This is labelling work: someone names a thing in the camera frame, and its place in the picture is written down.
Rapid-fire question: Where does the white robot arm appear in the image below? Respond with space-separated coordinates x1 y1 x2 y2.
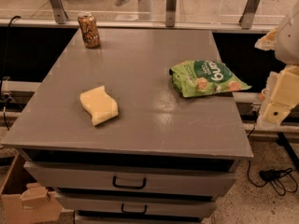
255 3 299 125

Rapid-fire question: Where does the green rice chip bag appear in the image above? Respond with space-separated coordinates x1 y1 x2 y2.
169 60 250 98

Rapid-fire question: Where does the grey drawer cabinet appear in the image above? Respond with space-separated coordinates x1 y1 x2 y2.
0 27 254 224

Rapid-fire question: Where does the top grey drawer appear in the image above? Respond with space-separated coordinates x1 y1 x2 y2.
24 161 235 197

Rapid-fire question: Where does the grey drawer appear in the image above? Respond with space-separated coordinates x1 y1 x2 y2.
24 161 235 197
55 193 216 218
75 211 214 224

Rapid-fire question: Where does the yellow sponge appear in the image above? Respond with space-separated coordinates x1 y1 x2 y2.
79 86 119 126

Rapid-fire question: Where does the brown soda can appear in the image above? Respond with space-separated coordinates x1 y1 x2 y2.
78 12 101 49

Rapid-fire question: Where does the middle grey drawer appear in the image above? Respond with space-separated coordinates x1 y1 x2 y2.
55 193 216 218

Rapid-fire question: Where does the bottom grey drawer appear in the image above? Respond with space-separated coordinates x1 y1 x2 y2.
75 211 214 224

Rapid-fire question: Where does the cardboard box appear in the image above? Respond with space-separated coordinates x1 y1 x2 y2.
1 155 62 224

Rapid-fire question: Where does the black power adapter cable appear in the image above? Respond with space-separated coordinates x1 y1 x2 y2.
246 161 299 197

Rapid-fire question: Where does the right metal bracket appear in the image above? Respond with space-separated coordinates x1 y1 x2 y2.
239 0 261 30

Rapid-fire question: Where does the metal bracket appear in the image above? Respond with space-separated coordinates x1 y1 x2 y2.
239 0 261 30
165 0 177 27
50 0 68 24

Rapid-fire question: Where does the middle metal bracket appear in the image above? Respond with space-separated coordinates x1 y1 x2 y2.
165 0 177 27

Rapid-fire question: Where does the left metal bracket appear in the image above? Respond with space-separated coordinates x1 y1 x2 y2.
50 0 68 24

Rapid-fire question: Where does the black cable left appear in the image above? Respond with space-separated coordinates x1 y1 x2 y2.
0 15 22 132

